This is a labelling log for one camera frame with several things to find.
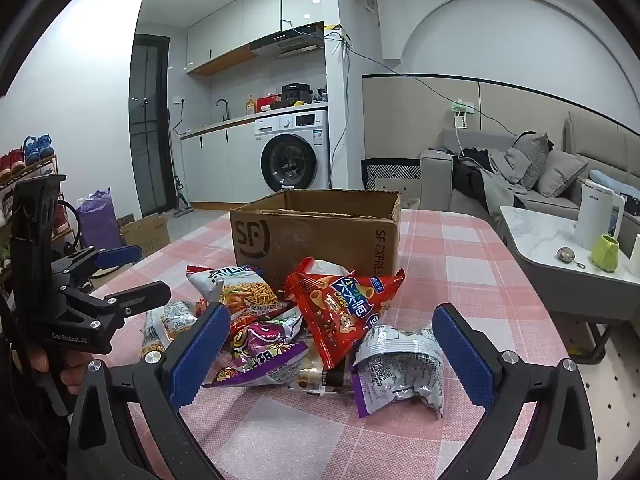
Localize marble top coffee table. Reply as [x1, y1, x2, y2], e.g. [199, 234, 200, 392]
[499, 205, 640, 326]

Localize white kitchen counter cabinets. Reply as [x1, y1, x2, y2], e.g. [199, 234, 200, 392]
[180, 115, 261, 206]

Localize stick vacuum cleaner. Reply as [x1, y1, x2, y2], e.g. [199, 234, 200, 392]
[170, 110, 193, 218]

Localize wooden shoe rack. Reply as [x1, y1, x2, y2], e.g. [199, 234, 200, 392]
[0, 155, 76, 291]

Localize purple snack packet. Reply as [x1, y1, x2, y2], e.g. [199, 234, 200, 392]
[202, 317, 311, 388]

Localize grey pillow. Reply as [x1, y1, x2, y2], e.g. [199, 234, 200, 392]
[535, 149, 588, 198]
[512, 132, 551, 176]

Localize grey sofa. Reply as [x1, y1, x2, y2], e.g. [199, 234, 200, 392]
[420, 110, 640, 221]

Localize green cup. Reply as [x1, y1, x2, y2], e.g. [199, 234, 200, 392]
[591, 235, 621, 273]

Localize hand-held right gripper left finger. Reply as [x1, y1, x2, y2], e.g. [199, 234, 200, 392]
[67, 302, 232, 480]

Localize pile of clothes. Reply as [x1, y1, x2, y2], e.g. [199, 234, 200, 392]
[452, 147, 531, 211]

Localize white upper kitchen cabinets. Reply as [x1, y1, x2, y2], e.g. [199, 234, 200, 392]
[186, 0, 323, 77]

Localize red triangular snack bag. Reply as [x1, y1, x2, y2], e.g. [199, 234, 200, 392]
[285, 257, 406, 371]

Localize white orange noodle snack packet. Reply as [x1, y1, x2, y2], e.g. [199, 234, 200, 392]
[186, 265, 293, 318]

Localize silver grey snack packet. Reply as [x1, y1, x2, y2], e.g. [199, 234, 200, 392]
[351, 324, 446, 420]

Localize light blue towel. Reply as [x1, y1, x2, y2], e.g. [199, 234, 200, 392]
[587, 169, 640, 198]

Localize black pressure cooker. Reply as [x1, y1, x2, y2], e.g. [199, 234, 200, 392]
[280, 83, 307, 107]

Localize brown cardboard box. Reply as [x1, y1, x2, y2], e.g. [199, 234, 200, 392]
[230, 189, 402, 286]

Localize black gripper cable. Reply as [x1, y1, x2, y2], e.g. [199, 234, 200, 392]
[56, 200, 83, 256]

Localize pink plaid tablecloth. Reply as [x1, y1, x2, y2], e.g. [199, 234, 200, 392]
[90, 207, 566, 480]

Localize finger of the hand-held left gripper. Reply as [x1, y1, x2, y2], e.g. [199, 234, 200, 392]
[50, 245, 143, 291]
[60, 280, 172, 333]

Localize red shoes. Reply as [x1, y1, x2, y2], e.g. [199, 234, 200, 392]
[0, 149, 26, 181]

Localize dark glass door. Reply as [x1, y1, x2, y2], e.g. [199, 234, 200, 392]
[129, 34, 173, 218]

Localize open cardboard floor box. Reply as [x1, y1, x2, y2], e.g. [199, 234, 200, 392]
[119, 212, 171, 261]

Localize white electric kettle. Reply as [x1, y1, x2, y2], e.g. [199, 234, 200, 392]
[572, 180, 626, 251]

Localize small white snack packet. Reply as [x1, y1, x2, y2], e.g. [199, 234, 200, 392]
[141, 300, 201, 361]

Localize black white patterned mat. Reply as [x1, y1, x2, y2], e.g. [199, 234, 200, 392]
[361, 158, 422, 191]

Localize blue shoes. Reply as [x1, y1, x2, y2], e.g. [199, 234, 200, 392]
[23, 134, 53, 166]

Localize wall power outlet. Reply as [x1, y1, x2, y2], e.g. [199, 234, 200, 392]
[447, 100, 476, 128]

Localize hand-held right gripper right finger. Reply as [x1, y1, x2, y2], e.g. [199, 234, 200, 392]
[432, 302, 608, 480]

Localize range hood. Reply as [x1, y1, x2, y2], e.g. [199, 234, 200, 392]
[249, 30, 325, 60]

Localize white washing machine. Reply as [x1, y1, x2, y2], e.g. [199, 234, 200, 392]
[254, 109, 332, 196]

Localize purple bag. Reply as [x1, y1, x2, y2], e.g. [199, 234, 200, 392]
[76, 189, 123, 251]

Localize person's left hand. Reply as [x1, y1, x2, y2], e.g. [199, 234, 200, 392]
[30, 347, 91, 396]

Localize clear cracker packet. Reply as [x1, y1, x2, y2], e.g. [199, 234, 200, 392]
[287, 345, 358, 393]

